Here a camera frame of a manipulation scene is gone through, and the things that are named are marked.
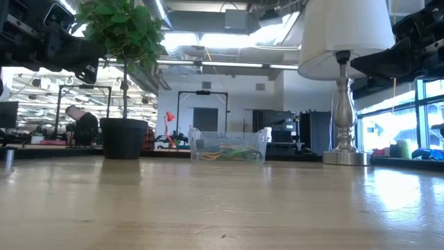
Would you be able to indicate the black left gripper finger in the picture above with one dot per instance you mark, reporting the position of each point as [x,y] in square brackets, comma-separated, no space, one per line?
[69,52]

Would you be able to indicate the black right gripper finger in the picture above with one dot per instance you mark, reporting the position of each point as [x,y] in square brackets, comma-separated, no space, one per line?
[388,62]

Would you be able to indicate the green rubber band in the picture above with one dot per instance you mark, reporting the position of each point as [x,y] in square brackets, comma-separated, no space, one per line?
[239,152]

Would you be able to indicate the yellow rubber band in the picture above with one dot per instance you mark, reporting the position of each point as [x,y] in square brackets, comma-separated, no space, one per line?
[211,157]

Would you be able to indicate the clear plastic bin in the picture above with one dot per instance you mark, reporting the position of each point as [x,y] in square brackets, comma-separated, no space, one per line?
[227,137]

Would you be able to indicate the small distant robot arm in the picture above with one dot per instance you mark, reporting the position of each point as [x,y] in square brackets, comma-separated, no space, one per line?
[173,139]

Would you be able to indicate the white shade silver table lamp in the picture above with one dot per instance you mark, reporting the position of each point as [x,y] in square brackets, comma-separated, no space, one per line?
[343,114]

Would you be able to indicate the black computer monitor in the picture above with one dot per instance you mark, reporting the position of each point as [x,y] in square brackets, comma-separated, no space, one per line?
[8,114]

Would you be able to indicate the person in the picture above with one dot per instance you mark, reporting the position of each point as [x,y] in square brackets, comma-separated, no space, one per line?
[86,130]

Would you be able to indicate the pale green cylinder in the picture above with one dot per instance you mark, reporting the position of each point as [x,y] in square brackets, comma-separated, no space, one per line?
[404,148]

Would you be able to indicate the small black can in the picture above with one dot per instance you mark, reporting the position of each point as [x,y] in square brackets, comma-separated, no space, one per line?
[395,151]

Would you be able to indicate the small red box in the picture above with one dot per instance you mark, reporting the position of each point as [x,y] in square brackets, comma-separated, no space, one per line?
[379,152]

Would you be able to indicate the pink flat object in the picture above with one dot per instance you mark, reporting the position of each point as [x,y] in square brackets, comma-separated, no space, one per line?
[52,142]

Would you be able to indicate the blue bag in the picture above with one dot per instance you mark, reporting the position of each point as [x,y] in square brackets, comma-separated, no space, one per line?
[430,154]

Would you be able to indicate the black cabinet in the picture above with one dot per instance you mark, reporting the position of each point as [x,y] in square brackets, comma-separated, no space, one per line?
[314,132]
[274,128]

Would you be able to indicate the green plant in black pot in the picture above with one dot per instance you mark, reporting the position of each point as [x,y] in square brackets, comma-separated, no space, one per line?
[123,139]

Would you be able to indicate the red crate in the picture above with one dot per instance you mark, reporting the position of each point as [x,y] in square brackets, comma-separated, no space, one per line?
[149,139]

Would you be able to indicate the red desk lamp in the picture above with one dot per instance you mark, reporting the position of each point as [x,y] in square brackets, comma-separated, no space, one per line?
[169,117]

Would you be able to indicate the white bottle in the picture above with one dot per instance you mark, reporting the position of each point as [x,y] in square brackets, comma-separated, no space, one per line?
[267,134]

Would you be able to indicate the long ceiling light strip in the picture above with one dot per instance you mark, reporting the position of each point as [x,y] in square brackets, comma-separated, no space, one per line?
[225,64]

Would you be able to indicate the grey ceiling box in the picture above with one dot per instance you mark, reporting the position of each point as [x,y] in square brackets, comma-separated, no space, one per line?
[236,19]

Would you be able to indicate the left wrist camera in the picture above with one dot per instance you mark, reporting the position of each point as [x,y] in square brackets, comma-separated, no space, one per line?
[59,16]

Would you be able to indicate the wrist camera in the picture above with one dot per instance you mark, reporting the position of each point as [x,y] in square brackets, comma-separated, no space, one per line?
[414,26]
[59,16]

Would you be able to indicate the black metal frame stand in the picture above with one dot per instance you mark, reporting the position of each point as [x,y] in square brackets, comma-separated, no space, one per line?
[203,92]
[83,87]

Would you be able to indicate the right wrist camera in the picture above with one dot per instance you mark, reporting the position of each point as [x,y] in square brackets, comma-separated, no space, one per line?
[414,26]

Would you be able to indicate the silver metal post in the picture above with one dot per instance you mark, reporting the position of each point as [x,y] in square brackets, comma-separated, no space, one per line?
[9,158]

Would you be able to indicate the grey wall vent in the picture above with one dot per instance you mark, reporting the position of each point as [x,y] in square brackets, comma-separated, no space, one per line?
[206,85]
[260,87]

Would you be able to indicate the black aluminium frame rail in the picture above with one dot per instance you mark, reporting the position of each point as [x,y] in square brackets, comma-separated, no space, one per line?
[295,157]

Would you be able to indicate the dark grey wall panel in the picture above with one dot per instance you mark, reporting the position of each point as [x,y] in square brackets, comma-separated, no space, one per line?
[205,119]

